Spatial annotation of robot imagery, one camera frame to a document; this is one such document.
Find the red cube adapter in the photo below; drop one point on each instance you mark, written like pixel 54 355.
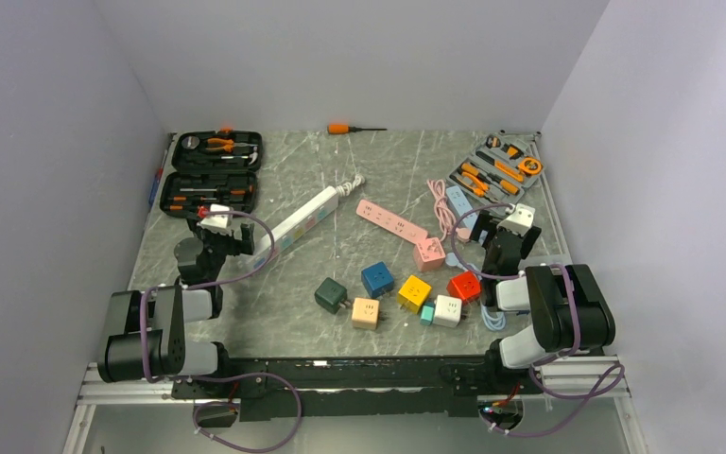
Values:
pixel 465 286

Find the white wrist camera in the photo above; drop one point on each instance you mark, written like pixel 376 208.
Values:
pixel 215 218
pixel 519 220

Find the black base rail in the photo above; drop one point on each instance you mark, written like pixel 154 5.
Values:
pixel 452 385

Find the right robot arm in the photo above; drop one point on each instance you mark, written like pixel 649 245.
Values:
pixel 567 310

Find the yellow cube adapter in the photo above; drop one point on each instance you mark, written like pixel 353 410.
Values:
pixel 413 293

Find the clear screw box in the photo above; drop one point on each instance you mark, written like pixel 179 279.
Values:
pixel 561 258

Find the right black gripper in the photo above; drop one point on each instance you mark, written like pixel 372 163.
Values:
pixel 485 222

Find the pink cube adapter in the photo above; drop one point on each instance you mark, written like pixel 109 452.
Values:
pixel 429 254

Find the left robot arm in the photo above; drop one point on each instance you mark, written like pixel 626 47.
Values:
pixel 145 335

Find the blue cube adapter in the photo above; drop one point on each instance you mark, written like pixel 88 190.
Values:
pixel 377 280

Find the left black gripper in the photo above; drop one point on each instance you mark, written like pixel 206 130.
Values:
pixel 236 246

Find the white cube adapter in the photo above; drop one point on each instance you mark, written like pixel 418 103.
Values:
pixel 447 311

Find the dark green cube adapter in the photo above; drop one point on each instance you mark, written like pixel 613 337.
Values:
pixel 331 295

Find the pink power strip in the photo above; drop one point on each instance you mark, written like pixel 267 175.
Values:
pixel 391 222

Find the beige cube adapter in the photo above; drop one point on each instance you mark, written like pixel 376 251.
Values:
pixel 367 313

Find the black tool case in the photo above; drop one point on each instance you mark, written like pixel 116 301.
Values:
pixel 212 167

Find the grey tool case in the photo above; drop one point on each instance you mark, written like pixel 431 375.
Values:
pixel 504 166

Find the orange handled screwdriver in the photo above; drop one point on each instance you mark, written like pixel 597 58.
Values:
pixel 342 129

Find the light blue power strip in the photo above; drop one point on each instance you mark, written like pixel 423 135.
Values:
pixel 460 205

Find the white power strip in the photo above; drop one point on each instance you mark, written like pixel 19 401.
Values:
pixel 287 232

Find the teal cube adapter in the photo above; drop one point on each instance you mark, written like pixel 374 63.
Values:
pixel 426 314

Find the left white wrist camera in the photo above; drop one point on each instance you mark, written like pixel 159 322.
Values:
pixel 215 218

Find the blue red pen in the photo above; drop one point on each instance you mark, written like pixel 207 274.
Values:
pixel 157 176

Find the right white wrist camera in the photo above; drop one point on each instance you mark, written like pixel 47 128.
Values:
pixel 519 220

